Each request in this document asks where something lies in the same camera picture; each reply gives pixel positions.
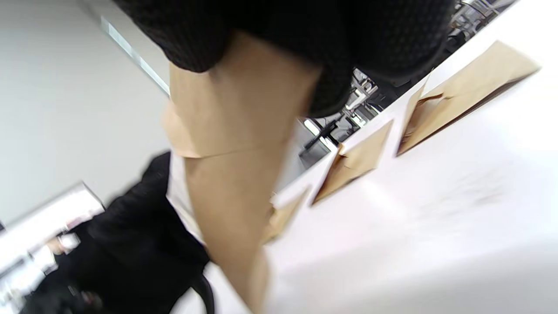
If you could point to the brown paper envelope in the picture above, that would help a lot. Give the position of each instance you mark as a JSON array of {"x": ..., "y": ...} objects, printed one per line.
[
  {"x": 357, "y": 161},
  {"x": 283, "y": 216},
  {"x": 239, "y": 131},
  {"x": 471, "y": 87}
]

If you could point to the person's right hand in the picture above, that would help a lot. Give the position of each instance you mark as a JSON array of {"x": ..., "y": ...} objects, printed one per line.
[{"x": 283, "y": 22}]

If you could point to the person's left hand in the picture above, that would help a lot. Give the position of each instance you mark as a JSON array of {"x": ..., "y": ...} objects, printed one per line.
[{"x": 130, "y": 253}]

